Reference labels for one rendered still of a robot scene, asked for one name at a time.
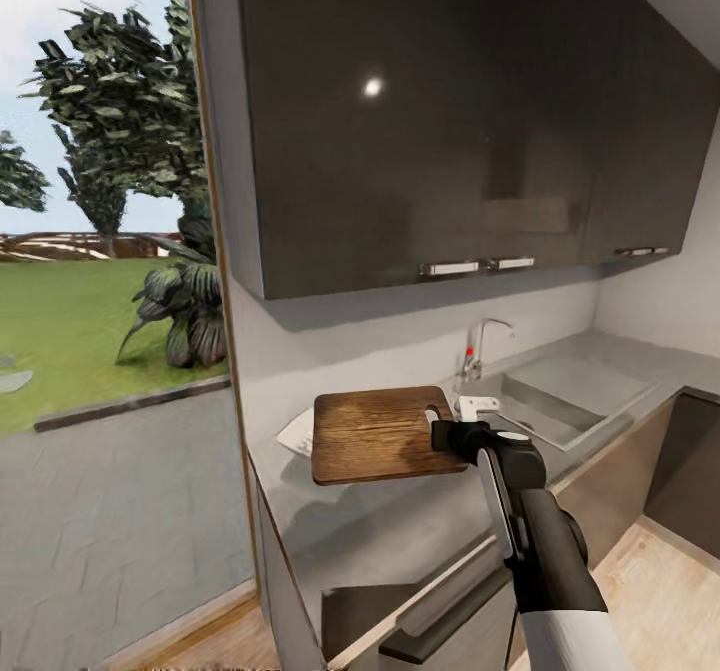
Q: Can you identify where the cutting board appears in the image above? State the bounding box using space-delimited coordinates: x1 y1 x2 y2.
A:
309 383 470 486

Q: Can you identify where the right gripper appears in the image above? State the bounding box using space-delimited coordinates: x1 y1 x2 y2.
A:
430 420 491 460

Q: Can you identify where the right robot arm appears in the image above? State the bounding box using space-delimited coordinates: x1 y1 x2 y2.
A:
430 395 637 671

